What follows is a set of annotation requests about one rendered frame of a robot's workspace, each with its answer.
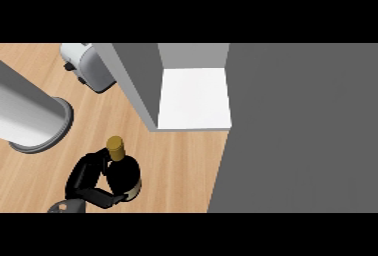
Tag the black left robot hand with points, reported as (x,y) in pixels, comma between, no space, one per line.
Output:
(84,176)

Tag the black wine bottle gold cap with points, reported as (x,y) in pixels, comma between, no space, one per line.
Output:
(122,173)

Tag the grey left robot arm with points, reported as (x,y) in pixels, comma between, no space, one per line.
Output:
(66,206)

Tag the grey open cabinet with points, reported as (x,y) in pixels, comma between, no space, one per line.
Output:
(186,96)

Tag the dark grey cabinet door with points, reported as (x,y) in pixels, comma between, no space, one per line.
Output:
(300,130)

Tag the large grey cylinder appliance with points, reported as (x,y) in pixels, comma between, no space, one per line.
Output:
(29,113)

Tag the white toaster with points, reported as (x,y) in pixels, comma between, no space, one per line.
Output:
(87,66)

